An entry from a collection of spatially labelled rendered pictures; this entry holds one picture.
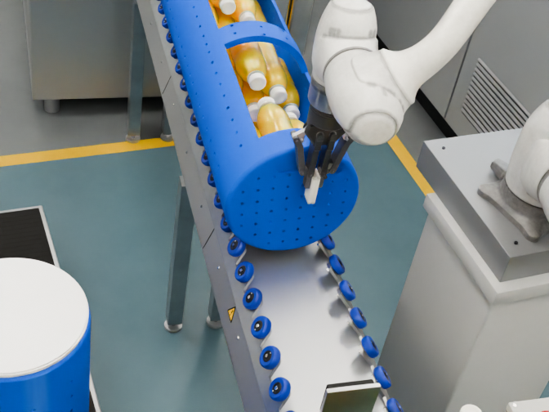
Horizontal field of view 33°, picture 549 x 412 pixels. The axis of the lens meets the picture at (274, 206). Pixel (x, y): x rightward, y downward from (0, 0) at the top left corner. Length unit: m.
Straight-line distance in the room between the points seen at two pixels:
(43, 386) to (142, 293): 1.52
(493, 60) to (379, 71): 2.25
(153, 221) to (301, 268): 1.48
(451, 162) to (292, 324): 0.55
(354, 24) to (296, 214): 0.51
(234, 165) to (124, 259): 1.47
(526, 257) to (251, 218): 0.57
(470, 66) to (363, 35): 2.28
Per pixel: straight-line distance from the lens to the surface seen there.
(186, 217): 2.71
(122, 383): 2.94
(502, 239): 2.01
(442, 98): 4.06
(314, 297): 1.96
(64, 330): 1.71
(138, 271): 3.25
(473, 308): 2.11
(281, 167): 1.85
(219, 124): 1.98
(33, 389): 1.70
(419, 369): 2.39
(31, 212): 3.24
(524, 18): 3.57
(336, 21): 1.60
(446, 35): 1.53
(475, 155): 2.21
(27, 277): 1.80
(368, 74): 1.50
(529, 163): 1.96
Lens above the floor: 2.34
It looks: 41 degrees down
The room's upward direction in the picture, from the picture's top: 11 degrees clockwise
